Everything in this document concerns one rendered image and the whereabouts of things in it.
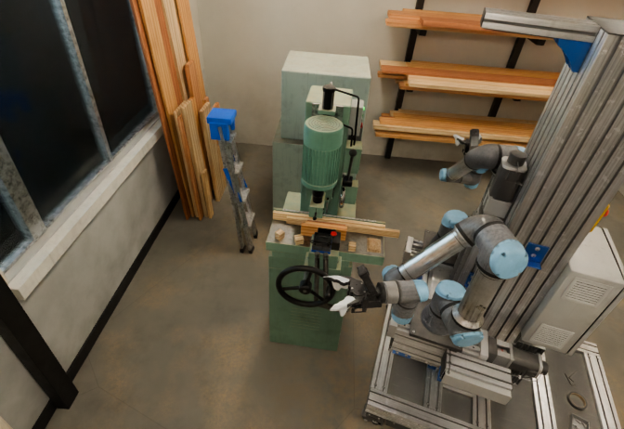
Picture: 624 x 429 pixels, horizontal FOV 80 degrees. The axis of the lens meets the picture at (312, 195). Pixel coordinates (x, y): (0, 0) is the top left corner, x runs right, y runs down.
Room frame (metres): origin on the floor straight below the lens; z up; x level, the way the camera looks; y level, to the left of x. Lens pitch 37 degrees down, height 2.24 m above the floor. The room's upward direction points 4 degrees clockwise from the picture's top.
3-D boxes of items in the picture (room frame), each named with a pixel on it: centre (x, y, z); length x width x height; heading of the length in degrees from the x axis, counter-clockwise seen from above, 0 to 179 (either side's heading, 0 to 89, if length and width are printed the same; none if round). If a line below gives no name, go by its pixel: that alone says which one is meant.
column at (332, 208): (1.79, -0.05, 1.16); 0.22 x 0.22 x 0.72; 85
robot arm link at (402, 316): (0.86, -0.36, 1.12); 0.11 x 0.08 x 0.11; 9
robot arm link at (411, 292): (0.85, -0.36, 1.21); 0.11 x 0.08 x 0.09; 99
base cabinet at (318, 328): (1.62, -0.04, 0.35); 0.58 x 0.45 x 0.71; 175
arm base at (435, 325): (1.02, -0.60, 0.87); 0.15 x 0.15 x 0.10
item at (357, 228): (1.48, -0.17, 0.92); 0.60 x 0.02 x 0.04; 85
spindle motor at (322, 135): (1.50, -0.03, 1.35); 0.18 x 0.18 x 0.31
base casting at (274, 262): (1.62, -0.04, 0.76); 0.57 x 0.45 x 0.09; 175
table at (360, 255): (1.38, -0.09, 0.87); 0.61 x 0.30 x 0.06; 85
